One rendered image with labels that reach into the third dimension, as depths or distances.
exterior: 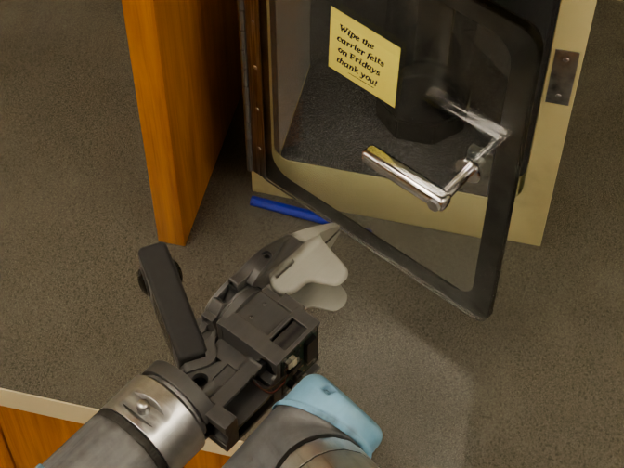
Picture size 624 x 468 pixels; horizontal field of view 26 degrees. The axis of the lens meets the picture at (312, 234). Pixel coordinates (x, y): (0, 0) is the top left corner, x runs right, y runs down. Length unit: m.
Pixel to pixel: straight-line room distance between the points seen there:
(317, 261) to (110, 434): 0.22
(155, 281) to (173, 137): 0.27
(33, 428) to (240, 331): 0.52
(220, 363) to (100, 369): 0.35
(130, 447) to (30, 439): 0.56
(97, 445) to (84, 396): 0.37
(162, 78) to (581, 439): 0.53
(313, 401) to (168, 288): 0.18
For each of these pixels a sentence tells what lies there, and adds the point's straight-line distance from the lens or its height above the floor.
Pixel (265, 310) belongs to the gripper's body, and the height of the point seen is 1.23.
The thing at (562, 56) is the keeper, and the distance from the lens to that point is 1.25.
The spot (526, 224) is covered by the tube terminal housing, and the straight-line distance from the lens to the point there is 1.44.
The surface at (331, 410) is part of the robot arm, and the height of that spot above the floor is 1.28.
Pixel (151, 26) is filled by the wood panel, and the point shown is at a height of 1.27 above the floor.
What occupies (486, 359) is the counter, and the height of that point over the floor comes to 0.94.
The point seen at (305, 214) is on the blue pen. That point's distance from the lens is 1.46.
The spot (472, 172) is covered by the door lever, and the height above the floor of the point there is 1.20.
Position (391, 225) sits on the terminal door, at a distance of 1.33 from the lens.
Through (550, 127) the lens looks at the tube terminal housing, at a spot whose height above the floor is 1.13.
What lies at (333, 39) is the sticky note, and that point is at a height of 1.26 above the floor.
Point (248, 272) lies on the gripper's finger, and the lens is 1.06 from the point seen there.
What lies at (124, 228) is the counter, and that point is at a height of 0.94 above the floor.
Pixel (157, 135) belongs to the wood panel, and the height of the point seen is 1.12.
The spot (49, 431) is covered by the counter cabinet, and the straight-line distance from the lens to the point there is 1.51.
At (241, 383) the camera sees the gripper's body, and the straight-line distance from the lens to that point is 1.04.
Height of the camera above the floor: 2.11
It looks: 53 degrees down
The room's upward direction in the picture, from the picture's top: straight up
